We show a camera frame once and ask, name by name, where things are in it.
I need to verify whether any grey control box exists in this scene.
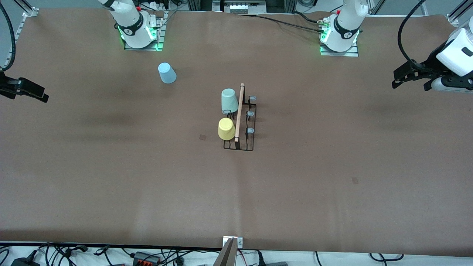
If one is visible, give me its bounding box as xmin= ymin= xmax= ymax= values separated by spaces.
xmin=212 ymin=0 xmax=266 ymax=14

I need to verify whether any black power adapter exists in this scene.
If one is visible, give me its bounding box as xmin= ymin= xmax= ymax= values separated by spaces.
xmin=10 ymin=256 xmax=41 ymax=266

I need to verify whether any thin black cable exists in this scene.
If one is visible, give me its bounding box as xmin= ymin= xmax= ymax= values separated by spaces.
xmin=292 ymin=11 xmax=319 ymax=23

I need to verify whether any light blue plastic cup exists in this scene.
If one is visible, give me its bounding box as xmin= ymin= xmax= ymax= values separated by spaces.
xmin=158 ymin=62 xmax=177 ymax=84

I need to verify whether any black orange connector block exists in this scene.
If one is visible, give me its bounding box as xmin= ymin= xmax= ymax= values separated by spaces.
xmin=132 ymin=251 xmax=162 ymax=265

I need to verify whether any black wire cup holder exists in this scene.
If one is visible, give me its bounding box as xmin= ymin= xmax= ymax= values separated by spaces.
xmin=223 ymin=83 xmax=257 ymax=151

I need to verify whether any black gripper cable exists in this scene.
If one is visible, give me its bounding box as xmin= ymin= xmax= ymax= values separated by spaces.
xmin=0 ymin=2 xmax=16 ymax=72
xmin=397 ymin=0 xmax=429 ymax=69

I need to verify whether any pale green plastic cup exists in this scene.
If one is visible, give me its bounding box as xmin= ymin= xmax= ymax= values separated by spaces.
xmin=221 ymin=88 xmax=239 ymax=114

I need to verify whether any aluminium frame corner bracket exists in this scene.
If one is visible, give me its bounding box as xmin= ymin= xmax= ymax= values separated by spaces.
xmin=15 ymin=0 xmax=39 ymax=17
xmin=445 ymin=0 xmax=473 ymax=26

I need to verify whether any perforated aluminium rail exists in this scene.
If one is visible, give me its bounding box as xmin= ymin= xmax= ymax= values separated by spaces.
xmin=0 ymin=15 xmax=30 ymax=80

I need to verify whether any yellow plastic cup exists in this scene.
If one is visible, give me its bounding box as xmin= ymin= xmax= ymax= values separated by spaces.
xmin=218 ymin=117 xmax=236 ymax=141

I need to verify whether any black looped floor cable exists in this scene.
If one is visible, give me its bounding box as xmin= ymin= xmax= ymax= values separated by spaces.
xmin=370 ymin=253 xmax=404 ymax=261

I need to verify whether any aluminium camera mast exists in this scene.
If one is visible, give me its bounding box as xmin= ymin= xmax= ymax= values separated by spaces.
xmin=214 ymin=236 xmax=244 ymax=266

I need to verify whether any brown table mat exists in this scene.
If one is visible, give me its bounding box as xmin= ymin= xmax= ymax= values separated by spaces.
xmin=0 ymin=7 xmax=473 ymax=257

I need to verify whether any black braided cable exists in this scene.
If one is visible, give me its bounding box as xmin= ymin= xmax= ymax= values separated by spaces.
xmin=236 ymin=14 xmax=326 ymax=34

